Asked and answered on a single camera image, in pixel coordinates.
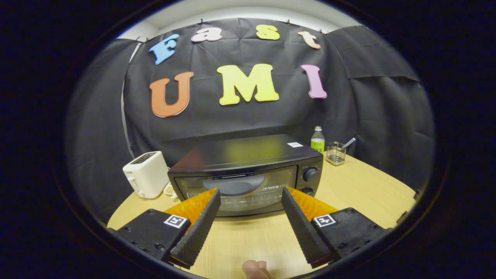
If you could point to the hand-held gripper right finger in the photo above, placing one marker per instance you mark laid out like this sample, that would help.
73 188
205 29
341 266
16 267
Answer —
304 232

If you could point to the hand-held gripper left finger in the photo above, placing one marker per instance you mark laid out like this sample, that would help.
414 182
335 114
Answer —
195 232

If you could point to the black toaster oven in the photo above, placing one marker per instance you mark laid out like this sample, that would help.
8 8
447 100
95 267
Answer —
240 153

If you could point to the white bread toaster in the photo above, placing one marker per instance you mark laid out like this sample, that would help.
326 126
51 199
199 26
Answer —
149 174

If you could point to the small dish of snacks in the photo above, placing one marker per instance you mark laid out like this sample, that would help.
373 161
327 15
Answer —
169 190

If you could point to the green label drink bottle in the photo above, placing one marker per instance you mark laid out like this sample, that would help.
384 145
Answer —
317 143

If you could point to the metal spoon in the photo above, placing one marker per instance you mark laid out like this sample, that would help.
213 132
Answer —
348 143

